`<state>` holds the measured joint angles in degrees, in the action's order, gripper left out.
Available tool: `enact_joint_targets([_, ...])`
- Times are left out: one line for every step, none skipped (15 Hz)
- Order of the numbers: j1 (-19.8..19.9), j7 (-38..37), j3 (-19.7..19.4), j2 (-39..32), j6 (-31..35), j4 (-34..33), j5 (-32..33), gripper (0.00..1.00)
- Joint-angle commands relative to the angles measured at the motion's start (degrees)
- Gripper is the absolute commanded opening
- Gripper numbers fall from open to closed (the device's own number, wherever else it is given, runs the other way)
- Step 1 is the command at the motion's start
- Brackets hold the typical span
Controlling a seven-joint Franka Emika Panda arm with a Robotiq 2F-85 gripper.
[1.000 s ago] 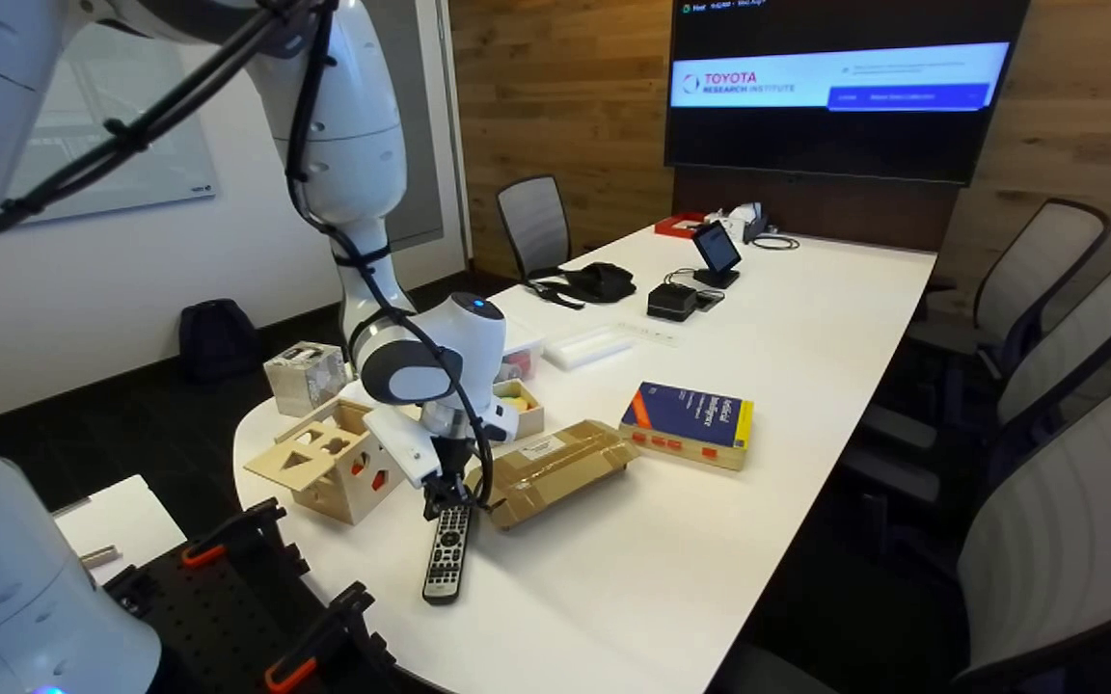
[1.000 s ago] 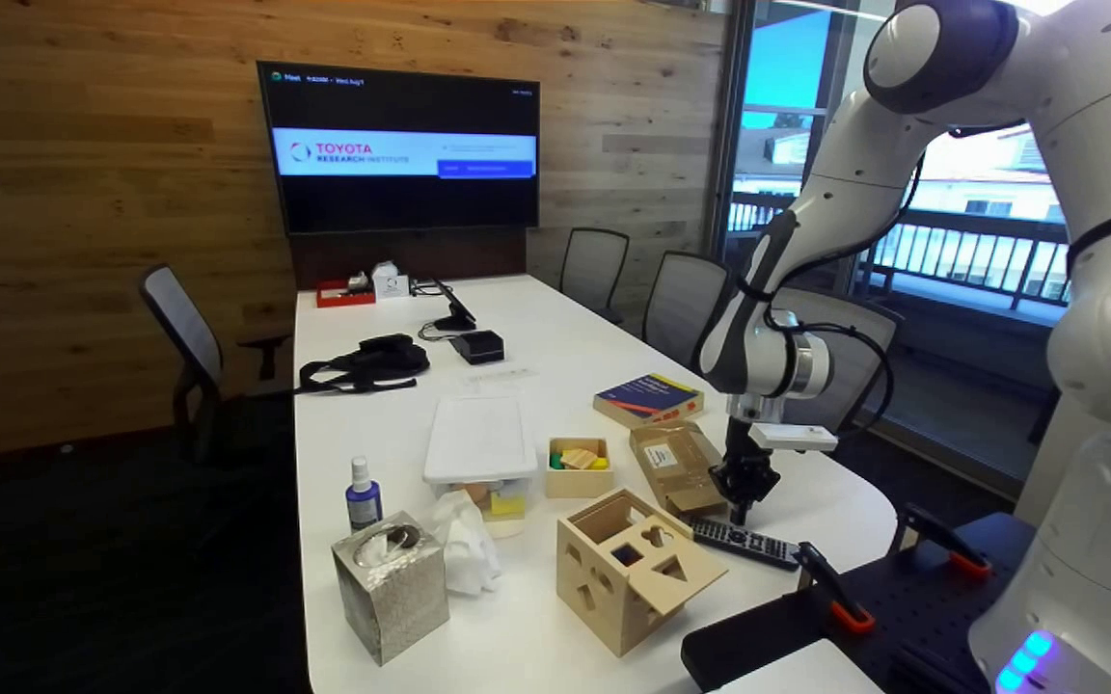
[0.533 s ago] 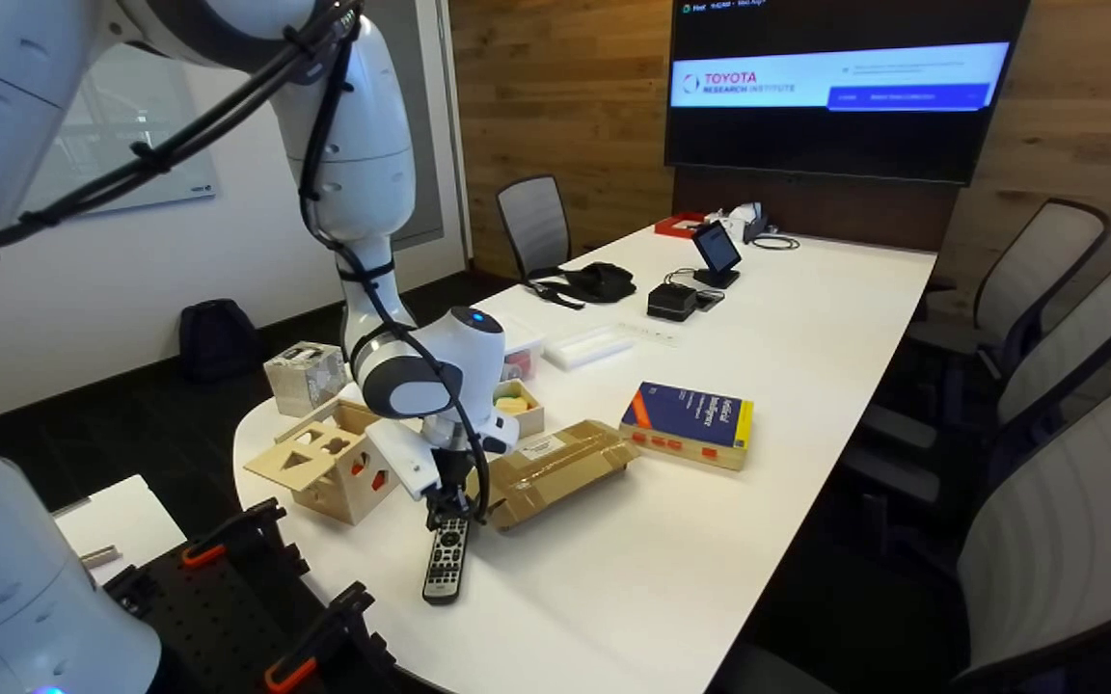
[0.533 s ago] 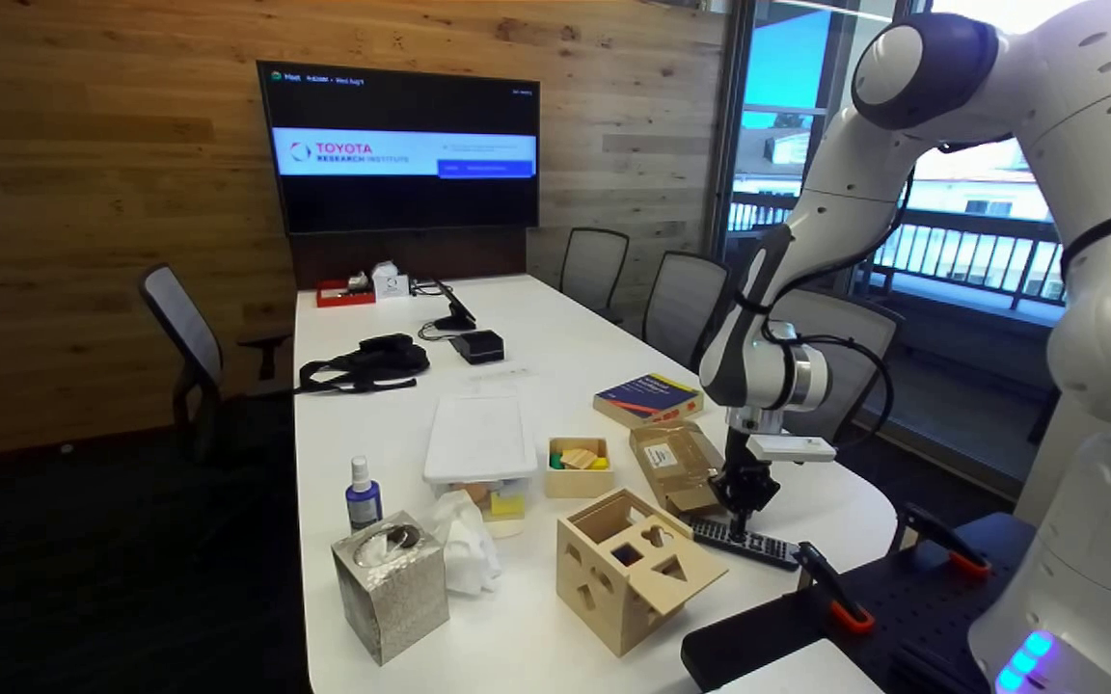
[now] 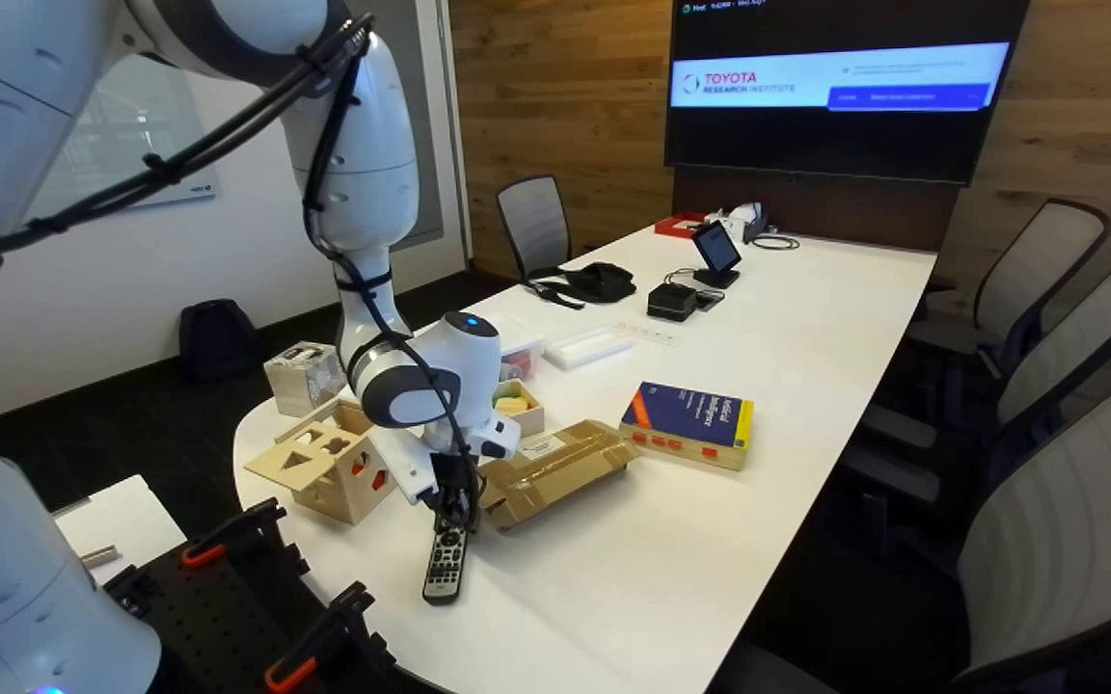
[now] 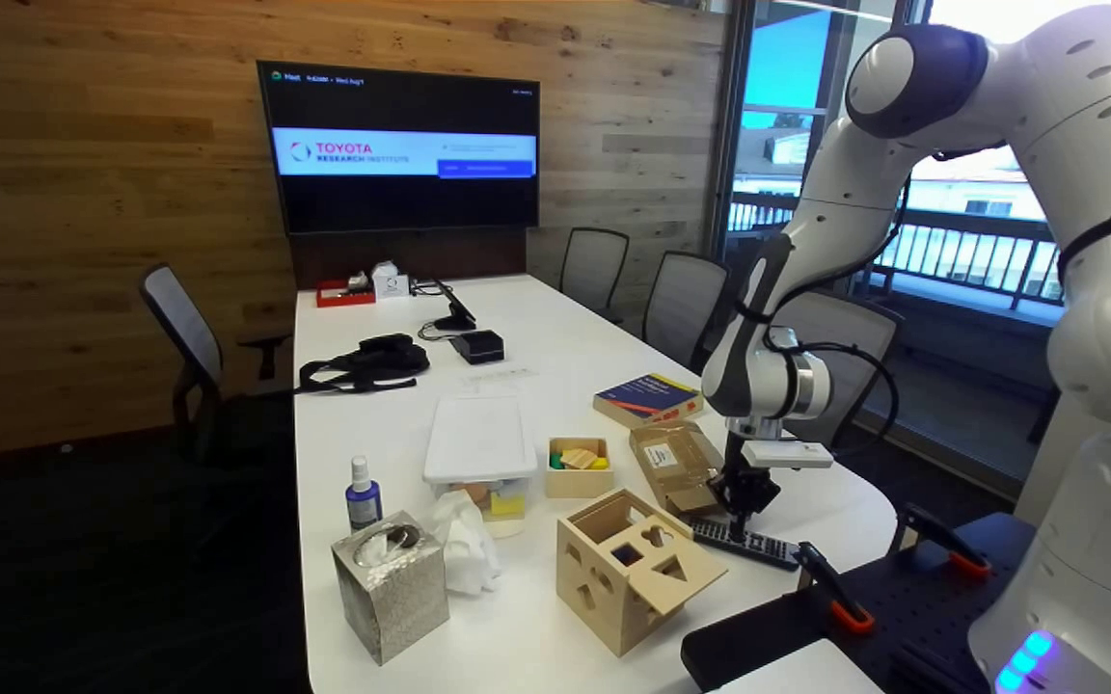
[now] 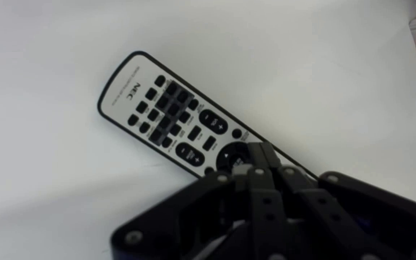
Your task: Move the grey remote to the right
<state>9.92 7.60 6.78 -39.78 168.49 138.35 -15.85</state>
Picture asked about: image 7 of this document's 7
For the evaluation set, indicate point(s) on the grey remote control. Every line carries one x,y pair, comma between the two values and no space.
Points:
136,96

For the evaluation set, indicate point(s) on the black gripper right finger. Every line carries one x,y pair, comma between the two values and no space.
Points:
361,211

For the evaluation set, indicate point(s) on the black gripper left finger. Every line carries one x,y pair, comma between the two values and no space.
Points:
194,211

